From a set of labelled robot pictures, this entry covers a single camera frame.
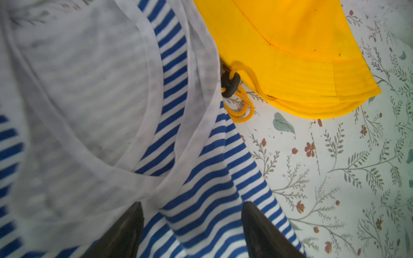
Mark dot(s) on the blue white striped tank top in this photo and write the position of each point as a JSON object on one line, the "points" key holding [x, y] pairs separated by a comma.
{"points": [[116, 102]]}

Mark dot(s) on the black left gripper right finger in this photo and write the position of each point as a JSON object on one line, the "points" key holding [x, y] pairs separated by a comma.
{"points": [[263, 239]]}

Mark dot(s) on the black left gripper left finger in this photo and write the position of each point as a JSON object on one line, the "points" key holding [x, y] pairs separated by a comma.
{"points": [[122, 240]]}

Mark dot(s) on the yellow bucket hat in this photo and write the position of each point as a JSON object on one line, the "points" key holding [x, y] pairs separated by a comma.
{"points": [[302, 56]]}

